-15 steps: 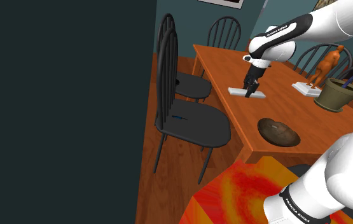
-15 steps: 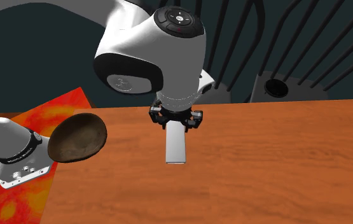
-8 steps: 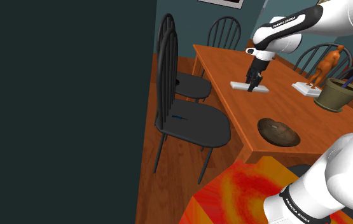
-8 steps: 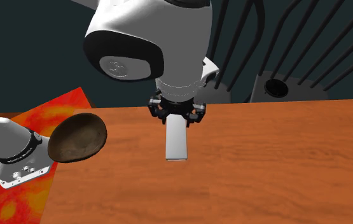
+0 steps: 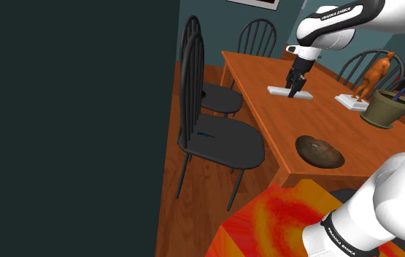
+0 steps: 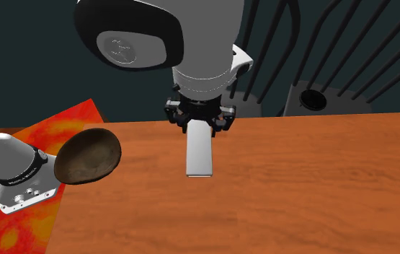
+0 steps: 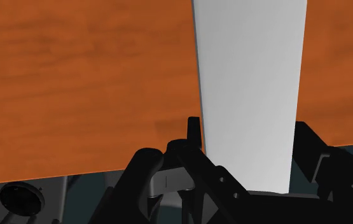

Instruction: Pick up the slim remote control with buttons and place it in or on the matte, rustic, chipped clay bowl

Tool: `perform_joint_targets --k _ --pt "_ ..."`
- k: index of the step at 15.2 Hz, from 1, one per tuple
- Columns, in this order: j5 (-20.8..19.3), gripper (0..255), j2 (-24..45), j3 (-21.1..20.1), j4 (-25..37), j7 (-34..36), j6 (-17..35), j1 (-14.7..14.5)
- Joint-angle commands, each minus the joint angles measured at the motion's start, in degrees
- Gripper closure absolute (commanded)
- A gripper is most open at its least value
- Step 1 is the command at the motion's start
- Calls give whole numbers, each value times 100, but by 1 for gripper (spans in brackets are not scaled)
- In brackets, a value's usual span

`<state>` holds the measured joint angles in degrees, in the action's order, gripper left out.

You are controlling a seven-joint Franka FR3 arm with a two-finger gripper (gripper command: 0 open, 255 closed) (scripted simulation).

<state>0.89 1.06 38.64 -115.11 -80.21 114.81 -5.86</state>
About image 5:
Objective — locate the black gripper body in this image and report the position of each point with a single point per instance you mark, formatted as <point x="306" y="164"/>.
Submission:
<point x="303" y="66"/>

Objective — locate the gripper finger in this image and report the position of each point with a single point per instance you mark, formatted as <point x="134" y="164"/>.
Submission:
<point x="290" y="79"/>
<point x="299" y="87"/>

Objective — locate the white slab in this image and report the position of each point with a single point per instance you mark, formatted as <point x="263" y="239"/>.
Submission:
<point x="277" y="90"/>

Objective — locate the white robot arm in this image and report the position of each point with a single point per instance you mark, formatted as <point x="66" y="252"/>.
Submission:
<point x="394" y="14"/>

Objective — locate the brown wooden dining table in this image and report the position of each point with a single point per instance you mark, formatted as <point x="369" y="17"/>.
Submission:
<point x="294" y="117"/>

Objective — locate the dark brown bowl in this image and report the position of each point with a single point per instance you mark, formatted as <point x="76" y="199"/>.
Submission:
<point x="319" y="153"/>

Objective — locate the orange human figure white base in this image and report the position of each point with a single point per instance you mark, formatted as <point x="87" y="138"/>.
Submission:
<point x="374" y="73"/>

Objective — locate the olive green plant pot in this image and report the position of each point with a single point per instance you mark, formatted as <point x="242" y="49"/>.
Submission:
<point x="380" y="112"/>

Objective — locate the blue pen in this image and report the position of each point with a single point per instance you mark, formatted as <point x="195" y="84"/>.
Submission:
<point x="205" y="135"/>

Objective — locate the red and yellow robot stand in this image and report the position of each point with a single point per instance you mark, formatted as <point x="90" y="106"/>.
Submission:
<point x="273" y="224"/>

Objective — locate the framed wall picture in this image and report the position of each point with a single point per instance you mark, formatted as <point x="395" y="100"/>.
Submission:
<point x="255" y="2"/>

